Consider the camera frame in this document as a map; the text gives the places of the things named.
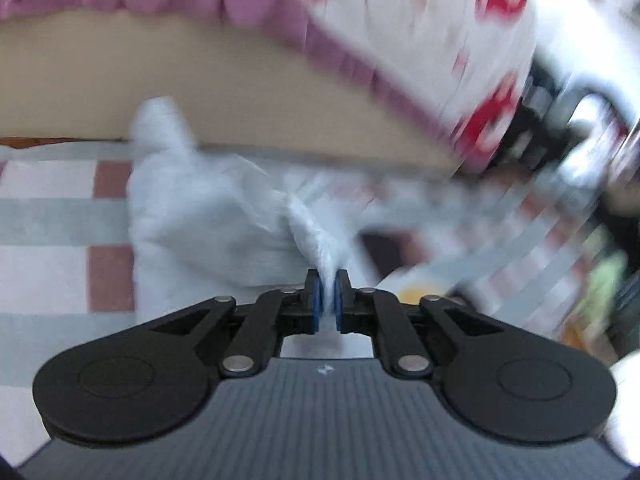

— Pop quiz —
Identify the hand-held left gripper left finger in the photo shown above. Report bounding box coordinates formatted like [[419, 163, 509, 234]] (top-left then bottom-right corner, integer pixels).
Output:
[[150, 269, 322, 378]]

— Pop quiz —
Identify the beige bed base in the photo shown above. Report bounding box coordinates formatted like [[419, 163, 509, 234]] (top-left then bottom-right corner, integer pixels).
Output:
[[0, 12, 461, 176]]

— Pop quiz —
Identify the light grey t-shirt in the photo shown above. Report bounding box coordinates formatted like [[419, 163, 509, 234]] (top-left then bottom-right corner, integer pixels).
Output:
[[125, 95, 396, 356]]

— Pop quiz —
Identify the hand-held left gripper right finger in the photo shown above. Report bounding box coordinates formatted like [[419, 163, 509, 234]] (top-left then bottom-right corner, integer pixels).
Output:
[[335, 269, 506, 380]]

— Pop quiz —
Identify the white fluffy robe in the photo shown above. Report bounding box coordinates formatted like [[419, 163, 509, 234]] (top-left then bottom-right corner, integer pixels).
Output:
[[607, 357, 640, 466]]

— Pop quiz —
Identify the green striped pajamas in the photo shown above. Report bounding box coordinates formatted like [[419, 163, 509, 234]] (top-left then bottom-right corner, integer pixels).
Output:
[[587, 252, 628, 326]]

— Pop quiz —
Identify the bear print bedspread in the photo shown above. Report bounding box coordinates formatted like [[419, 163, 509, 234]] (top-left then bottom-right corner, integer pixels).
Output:
[[0, 0, 551, 173]]

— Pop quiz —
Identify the checked cartoon rug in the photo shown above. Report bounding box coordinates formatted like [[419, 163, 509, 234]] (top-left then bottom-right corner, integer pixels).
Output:
[[0, 142, 626, 466]]

